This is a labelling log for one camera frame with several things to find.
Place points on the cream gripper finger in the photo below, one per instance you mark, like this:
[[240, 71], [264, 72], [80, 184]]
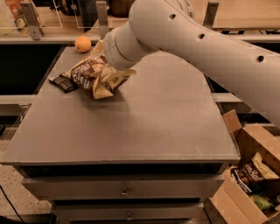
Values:
[[100, 92], [113, 76]]

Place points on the brown chip bag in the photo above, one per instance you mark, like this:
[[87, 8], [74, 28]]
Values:
[[92, 69]]

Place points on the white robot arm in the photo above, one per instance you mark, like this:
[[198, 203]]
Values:
[[248, 71]]

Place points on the rxbar chocolate bar wrapper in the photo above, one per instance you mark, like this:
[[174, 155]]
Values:
[[63, 83]]

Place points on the brown bag on counter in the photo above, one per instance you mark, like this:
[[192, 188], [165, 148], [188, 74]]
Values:
[[120, 8]]

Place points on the chip bag in box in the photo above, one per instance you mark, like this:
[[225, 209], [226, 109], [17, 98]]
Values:
[[250, 177]]

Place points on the green snack bag in box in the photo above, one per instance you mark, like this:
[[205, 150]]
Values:
[[261, 202]]

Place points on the orange fruit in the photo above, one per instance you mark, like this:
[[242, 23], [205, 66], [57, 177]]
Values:
[[82, 44]]

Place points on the upper metal drawer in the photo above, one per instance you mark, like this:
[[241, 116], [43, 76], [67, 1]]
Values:
[[124, 187]]

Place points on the metal drawer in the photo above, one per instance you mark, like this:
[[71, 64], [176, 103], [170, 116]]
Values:
[[124, 187], [128, 212]]

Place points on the colourful snack package behind glass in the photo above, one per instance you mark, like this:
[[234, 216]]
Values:
[[17, 12]]

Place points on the lower metal drawer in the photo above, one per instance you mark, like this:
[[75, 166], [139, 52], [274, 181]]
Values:
[[128, 212]]

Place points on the cardboard box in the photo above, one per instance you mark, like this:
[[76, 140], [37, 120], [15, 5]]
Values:
[[234, 205]]

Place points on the middle metal bracket post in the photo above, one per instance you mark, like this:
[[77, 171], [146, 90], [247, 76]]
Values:
[[102, 13]]

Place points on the metal bracket post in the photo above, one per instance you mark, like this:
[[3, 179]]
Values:
[[210, 15], [31, 20], [102, 13]]

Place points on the left metal bracket post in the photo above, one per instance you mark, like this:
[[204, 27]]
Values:
[[31, 20]]

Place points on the right metal bracket post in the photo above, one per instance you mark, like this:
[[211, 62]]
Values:
[[210, 15]]

